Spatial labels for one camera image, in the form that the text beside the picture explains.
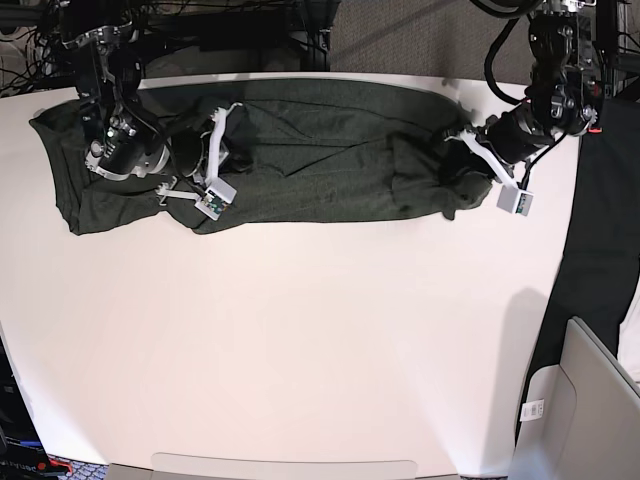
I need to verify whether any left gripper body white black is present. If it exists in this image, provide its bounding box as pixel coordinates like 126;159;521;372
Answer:
444;127;534;216

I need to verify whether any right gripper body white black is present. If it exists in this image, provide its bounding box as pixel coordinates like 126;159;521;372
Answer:
156;102;243;221

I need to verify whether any dark green long-sleeve shirt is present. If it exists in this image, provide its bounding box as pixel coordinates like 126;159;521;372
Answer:
31;79;490;235

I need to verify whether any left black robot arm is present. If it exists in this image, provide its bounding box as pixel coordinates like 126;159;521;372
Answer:
439;1;604;215

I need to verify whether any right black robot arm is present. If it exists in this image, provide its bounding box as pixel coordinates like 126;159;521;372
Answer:
56;1;239;231

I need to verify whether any red black table clamp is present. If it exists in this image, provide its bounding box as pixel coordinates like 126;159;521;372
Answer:
583;80;607;134

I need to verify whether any black box under table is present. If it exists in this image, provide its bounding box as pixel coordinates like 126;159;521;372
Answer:
196;13;284;50

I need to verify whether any white barcode label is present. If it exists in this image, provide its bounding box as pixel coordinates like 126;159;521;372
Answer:
519;399;545;423

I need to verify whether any beige plastic bin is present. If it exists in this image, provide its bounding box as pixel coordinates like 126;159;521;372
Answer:
508;317;639;480

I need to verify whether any red clamp lower left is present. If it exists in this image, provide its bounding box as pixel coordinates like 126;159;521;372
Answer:
36;458;73;476

